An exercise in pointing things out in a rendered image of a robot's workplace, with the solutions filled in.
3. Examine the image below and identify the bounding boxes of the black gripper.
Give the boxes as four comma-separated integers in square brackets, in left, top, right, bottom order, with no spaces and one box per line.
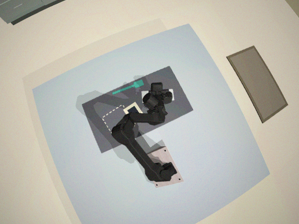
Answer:
[151,82,164,102]

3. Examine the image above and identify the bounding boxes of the dark grey rectangular mat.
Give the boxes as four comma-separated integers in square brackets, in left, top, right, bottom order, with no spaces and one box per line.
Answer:
[82,66,193,153]

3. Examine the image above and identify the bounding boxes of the cream square tile with dark centre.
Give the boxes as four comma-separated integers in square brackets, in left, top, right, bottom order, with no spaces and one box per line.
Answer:
[123,102,143,114]

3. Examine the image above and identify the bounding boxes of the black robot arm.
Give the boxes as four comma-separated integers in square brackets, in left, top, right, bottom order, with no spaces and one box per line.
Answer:
[111,91,177,182]

